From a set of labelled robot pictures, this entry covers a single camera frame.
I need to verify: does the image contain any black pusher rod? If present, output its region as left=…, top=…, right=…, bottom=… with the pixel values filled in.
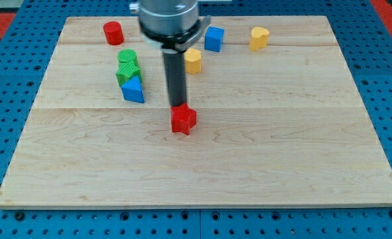
left=163, top=50, right=187, bottom=107

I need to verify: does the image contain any wooden board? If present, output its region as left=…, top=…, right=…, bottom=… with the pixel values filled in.
left=0, top=16, right=392, bottom=210

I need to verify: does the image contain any green star block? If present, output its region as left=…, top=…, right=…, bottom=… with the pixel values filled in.
left=115, top=62, right=143, bottom=86

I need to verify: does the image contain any green cylinder block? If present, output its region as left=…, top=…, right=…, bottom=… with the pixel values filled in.
left=117, top=48, right=138, bottom=66

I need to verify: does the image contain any red cylinder block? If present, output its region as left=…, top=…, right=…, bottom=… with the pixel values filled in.
left=103, top=21, right=124, bottom=45

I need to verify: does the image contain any yellow heart block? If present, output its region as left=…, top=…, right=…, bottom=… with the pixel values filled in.
left=249, top=27, right=270, bottom=51

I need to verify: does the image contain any yellow hexagon block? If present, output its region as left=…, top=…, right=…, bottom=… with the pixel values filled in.
left=184, top=48, right=202, bottom=74

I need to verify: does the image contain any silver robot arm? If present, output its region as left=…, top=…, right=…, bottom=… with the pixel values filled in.
left=129, top=0, right=211, bottom=53

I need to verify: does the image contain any blue cube block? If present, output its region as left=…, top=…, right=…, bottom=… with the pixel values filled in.
left=204, top=27, right=225, bottom=52

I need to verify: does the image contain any blue triangle block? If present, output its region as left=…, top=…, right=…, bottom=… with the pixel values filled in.
left=121, top=76, right=145, bottom=104

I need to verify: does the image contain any red star block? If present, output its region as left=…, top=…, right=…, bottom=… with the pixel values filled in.
left=170, top=103, right=197, bottom=135

